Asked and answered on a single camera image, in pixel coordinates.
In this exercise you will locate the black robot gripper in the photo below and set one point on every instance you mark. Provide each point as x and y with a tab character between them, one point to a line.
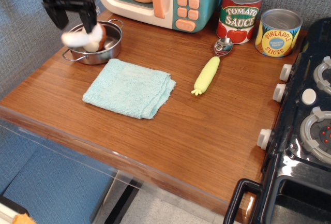
56	10

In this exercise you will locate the white brown plush mushroom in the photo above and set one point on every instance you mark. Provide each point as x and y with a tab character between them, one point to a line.
90	42

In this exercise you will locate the small steel pot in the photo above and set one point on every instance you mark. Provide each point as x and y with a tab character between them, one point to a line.
111	48

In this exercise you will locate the light blue cloth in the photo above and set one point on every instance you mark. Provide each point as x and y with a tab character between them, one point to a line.
130	90

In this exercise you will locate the tomato sauce can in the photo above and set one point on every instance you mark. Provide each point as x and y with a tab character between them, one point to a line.
237	19

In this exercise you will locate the pineapple slices can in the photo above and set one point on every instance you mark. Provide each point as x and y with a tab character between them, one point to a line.
278	32

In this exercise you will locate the orange black object at corner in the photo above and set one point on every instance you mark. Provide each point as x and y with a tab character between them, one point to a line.
12	212

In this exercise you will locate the black toy stove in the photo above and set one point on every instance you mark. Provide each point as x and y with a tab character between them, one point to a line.
295	185

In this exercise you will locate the spoon with yellow handle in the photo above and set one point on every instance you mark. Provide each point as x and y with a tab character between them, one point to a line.
222	47

